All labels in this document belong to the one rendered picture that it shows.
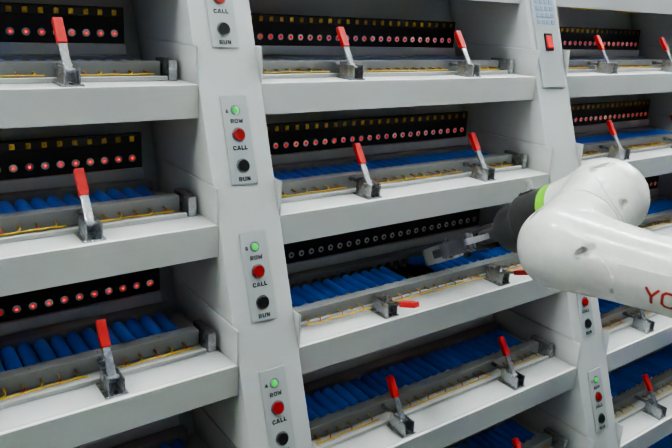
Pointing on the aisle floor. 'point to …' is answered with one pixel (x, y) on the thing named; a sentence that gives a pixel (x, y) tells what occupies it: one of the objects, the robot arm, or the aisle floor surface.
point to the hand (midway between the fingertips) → (442, 252)
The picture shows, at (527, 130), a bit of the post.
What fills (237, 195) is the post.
